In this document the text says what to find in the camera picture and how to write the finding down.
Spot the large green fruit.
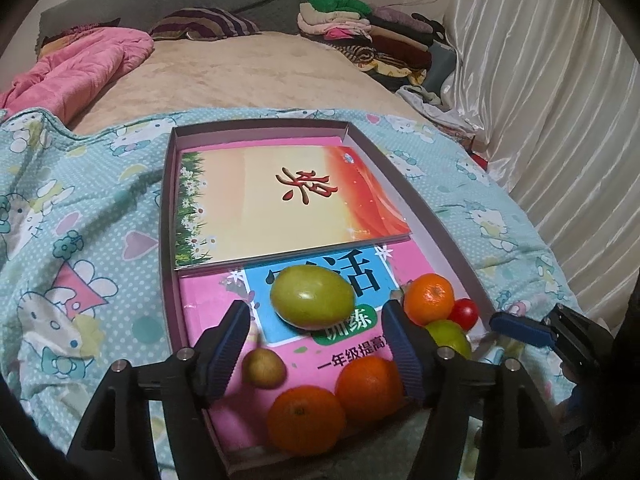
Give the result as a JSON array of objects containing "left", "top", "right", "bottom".
[{"left": 270, "top": 266, "right": 357, "bottom": 331}]

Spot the small brown longan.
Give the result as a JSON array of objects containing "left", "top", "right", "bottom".
[{"left": 242, "top": 347, "right": 287, "bottom": 389}]

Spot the small green fruit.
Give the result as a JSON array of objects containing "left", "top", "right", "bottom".
[{"left": 424, "top": 319, "right": 472, "bottom": 361}]

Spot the shallow cardboard box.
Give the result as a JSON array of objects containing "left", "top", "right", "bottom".
[{"left": 159, "top": 120, "right": 501, "bottom": 478}]

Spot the printed cat blanket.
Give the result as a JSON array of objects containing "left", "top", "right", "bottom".
[{"left": 0, "top": 107, "right": 586, "bottom": 480}]

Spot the grey headboard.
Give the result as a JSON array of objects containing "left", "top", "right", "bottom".
[{"left": 37, "top": 0, "right": 321, "bottom": 56}]

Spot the pile of folded clothes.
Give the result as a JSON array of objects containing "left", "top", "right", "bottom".
[{"left": 297, "top": 0, "right": 451, "bottom": 86}]

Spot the striped pillow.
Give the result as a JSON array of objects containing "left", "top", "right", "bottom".
[{"left": 150, "top": 7, "right": 261, "bottom": 41}]

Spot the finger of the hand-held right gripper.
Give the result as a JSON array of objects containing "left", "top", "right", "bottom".
[{"left": 489, "top": 310, "right": 571, "bottom": 350}]

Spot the white cloth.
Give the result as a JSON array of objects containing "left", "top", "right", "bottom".
[{"left": 397, "top": 84, "right": 451, "bottom": 108}]

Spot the beige bed sheet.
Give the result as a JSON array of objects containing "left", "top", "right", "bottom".
[{"left": 65, "top": 30, "right": 416, "bottom": 136}]

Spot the small mandarin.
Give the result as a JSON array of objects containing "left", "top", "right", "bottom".
[{"left": 403, "top": 273, "right": 456, "bottom": 326}]

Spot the white curtain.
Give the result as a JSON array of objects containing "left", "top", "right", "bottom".
[{"left": 440, "top": 0, "right": 640, "bottom": 306}]

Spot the orange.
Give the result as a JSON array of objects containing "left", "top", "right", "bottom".
[
  {"left": 335, "top": 357, "right": 407, "bottom": 423},
  {"left": 266, "top": 386, "right": 347, "bottom": 456}
]

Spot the pink book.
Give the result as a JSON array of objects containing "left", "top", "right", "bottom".
[{"left": 177, "top": 132, "right": 481, "bottom": 456}]

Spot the yellow and orange book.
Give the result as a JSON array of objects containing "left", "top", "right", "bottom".
[{"left": 173, "top": 144, "right": 412, "bottom": 271}]

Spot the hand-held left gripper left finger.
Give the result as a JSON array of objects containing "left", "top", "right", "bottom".
[{"left": 65, "top": 300, "right": 251, "bottom": 480}]

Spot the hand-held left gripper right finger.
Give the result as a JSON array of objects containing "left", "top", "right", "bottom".
[{"left": 382, "top": 300, "right": 578, "bottom": 480}]

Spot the pink quilt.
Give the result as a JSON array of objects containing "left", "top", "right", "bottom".
[{"left": 0, "top": 27, "right": 155, "bottom": 123}]

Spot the red cherry tomato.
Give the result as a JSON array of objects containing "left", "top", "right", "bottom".
[{"left": 447, "top": 298, "right": 480, "bottom": 331}]

